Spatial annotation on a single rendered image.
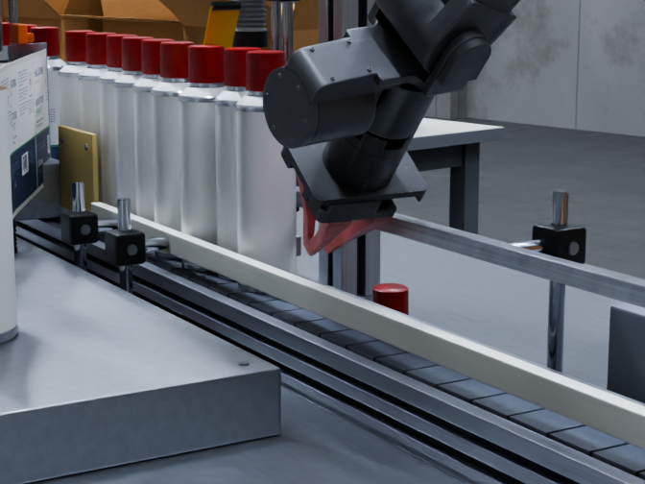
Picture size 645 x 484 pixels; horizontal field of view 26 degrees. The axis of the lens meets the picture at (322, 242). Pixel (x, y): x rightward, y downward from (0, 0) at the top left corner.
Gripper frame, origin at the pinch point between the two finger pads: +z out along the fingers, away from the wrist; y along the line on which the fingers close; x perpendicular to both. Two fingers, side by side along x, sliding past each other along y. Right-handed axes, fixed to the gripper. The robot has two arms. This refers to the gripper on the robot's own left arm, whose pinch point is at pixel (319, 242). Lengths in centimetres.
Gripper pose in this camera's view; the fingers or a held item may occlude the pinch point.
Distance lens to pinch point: 113.7
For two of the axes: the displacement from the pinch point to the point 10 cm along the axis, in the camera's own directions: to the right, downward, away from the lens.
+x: 3.9, 7.5, -5.3
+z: -3.2, 6.5, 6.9
